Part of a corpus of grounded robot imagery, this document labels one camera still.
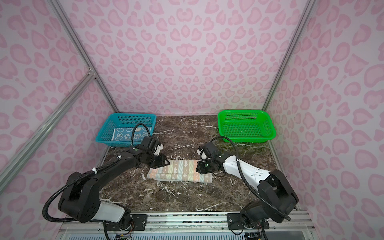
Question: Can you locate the pale pink patterned towel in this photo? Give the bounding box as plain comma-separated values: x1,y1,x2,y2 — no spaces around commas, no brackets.
147,160,213,183

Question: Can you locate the blue patterned towel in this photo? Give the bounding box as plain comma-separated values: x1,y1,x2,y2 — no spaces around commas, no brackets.
112,126,149,143

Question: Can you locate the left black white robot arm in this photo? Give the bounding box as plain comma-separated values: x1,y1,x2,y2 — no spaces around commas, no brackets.
58,137,170,223

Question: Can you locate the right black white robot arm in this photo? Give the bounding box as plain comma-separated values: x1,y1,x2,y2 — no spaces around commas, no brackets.
196,149,299,228

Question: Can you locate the green plastic basket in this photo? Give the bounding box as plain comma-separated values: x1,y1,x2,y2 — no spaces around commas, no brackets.
218,110,277,143

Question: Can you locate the teal plastic basket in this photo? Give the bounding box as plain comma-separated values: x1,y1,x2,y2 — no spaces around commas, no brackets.
96,113,157,148

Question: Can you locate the left diagonal aluminium strut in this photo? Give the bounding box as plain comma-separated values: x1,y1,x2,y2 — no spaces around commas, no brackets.
1,71,94,193

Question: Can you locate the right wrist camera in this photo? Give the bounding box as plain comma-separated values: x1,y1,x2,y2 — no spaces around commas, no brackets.
198,142,220,162

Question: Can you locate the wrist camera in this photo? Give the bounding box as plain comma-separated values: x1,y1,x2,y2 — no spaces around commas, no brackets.
139,137,164,156
198,142,220,162

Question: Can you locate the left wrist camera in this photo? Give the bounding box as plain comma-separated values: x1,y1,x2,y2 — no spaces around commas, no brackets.
139,137,164,156

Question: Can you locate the aluminium front rail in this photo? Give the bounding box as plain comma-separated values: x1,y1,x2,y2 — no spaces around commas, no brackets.
55,209,319,240

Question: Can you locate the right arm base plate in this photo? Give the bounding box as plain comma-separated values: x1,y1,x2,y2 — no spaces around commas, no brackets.
227,212,270,231

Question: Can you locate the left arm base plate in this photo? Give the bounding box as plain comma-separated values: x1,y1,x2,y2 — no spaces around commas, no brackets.
104,213,148,232

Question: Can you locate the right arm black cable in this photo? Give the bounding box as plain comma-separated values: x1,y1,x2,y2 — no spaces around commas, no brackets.
208,135,292,240

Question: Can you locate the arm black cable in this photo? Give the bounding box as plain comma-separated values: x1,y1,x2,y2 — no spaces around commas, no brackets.
41,122,152,240
208,135,292,240

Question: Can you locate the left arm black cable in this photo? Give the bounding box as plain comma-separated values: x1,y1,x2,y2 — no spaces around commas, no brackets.
41,122,152,240

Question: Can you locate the right rear aluminium post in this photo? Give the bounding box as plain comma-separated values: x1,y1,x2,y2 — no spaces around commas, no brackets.
262,0,319,112

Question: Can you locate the aluminium post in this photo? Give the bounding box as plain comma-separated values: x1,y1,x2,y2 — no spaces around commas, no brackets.
48,0,120,113
262,0,319,112

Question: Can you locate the left rear aluminium post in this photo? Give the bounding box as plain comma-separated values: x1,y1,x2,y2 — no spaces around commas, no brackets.
48,0,120,113

